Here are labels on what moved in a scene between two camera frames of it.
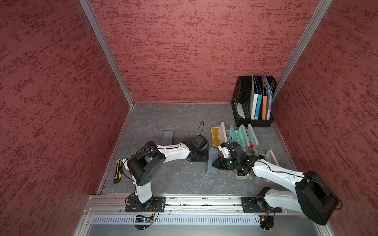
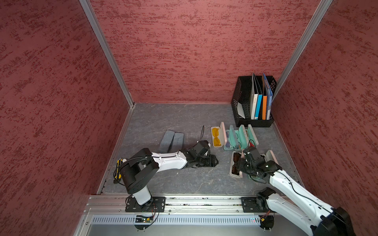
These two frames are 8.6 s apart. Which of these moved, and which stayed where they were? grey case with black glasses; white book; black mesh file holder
Moved: grey case with black glasses
Stayed: black mesh file holder; white book
